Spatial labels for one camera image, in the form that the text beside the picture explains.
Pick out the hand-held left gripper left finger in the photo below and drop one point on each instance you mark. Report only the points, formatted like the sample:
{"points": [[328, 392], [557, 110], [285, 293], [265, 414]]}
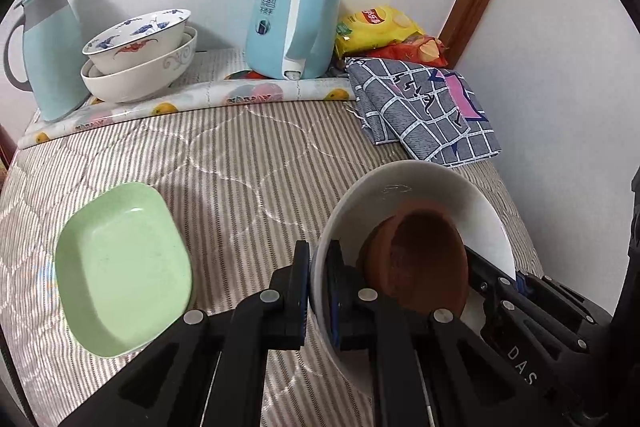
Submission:
{"points": [[301, 287]]}

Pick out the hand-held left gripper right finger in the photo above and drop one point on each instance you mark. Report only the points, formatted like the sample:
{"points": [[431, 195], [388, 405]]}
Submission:
{"points": [[334, 297]]}

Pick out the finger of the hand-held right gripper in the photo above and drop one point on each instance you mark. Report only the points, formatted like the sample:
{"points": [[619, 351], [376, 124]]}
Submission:
{"points": [[524, 283], [492, 277]]}

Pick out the brown bowl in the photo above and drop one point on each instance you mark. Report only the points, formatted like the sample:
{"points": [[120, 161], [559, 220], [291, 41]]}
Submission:
{"points": [[425, 257]]}

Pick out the plain white bowl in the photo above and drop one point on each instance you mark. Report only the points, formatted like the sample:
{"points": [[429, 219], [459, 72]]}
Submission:
{"points": [[425, 187]]}

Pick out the green square plate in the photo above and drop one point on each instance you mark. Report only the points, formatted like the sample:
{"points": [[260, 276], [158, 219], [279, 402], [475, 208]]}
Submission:
{"points": [[120, 267]]}

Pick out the striped quilted blanket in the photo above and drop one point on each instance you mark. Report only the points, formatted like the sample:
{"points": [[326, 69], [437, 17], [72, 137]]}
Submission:
{"points": [[240, 167]]}

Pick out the grey checked cloth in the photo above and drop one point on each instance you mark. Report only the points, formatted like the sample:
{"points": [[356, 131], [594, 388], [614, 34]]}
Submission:
{"points": [[425, 122]]}

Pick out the fruit print oilcloth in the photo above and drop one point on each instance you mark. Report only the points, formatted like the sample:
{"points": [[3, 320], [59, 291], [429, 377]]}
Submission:
{"points": [[250, 93]]}

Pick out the red chip bag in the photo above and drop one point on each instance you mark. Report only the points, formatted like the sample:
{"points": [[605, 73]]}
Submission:
{"points": [[415, 52]]}

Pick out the light blue electric kettle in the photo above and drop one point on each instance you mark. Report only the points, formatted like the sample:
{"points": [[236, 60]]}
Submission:
{"points": [[270, 32]]}

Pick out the white bowl grey swirl pattern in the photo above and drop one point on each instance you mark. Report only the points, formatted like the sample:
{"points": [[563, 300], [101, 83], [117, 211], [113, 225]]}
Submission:
{"points": [[140, 82]]}

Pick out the yellow chip bag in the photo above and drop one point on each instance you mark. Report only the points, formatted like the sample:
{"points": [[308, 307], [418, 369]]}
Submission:
{"points": [[375, 32]]}

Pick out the white bowl red blue pattern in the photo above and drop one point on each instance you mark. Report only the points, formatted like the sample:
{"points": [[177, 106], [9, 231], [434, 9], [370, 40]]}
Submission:
{"points": [[135, 52]]}

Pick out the light blue thermos jug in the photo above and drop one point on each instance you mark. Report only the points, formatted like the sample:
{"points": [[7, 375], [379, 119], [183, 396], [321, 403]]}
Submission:
{"points": [[50, 52]]}

